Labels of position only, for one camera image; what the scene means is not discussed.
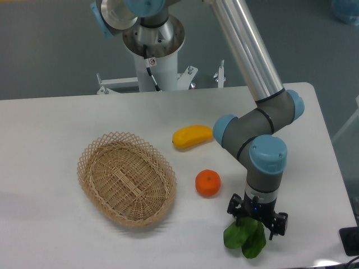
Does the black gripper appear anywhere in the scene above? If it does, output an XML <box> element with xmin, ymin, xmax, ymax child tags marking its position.
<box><xmin>227</xmin><ymin>190</ymin><xmax>288</xmax><ymax>240</ymax></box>

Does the green bok choy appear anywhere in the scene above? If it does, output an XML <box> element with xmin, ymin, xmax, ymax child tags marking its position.
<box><xmin>223</xmin><ymin>217</ymin><xmax>266</xmax><ymax>259</ymax></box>

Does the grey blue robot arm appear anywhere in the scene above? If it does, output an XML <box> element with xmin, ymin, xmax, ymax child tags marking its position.
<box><xmin>90</xmin><ymin>1</ymin><xmax>305</xmax><ymax>236</ymax></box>

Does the orange tangerine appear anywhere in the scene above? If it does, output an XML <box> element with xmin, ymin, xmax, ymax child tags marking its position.
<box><xmin>195</xmin><ymin>169</ymin><xmax>222</xmax><ymax>197</ymax></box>

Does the black device at table edge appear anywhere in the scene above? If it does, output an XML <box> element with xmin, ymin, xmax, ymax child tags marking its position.
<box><xmin>339</xmin><ymin>226</ymin><xmax>358</xmax><ymax>256</ymax></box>

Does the yellow mango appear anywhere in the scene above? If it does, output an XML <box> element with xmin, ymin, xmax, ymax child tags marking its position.
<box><xmin>172</xmin><ymin>125</ymin><xmax>213</xmax><ymax>150</ymax></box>

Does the woven wicker basket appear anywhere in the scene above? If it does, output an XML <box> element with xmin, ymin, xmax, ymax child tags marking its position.
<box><xmin>77</xmin><ymin>132</ymin><xmax>176</xmax><ymax>228</ymax></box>

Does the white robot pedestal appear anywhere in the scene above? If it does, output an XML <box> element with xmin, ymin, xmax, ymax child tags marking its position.
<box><xmin>133</xmin><ymin>52</ymin><xmax>178</xmax><ymax>92</ymax></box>

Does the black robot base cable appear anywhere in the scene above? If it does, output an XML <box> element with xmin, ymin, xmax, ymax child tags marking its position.
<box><xmin>142</xmin><ymin>44</ymin><xmax>163</xmax><ymax>92</ymax></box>

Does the white metal base frame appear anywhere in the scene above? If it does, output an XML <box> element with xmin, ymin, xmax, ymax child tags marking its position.
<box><xmin>95</xmin><ymin>59</ymin><xmax>228</xmax><ymax>95</ymax></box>

